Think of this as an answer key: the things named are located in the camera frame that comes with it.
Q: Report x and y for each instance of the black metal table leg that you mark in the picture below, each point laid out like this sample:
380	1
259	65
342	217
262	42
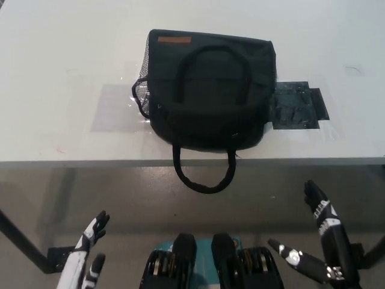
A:
27	241

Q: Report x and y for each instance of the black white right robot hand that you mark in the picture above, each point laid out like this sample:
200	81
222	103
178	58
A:
334	238

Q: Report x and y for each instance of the black soft travel bag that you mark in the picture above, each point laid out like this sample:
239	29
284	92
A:
207	120

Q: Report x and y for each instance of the clear plastic film sheet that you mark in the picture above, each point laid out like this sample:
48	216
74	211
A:
115	108

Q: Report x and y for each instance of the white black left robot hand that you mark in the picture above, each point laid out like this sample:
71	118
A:
78	259

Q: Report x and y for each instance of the black teal robot torso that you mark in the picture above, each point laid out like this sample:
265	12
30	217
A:
207	265

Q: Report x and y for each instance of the large black tape patch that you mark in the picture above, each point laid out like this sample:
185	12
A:
293	105

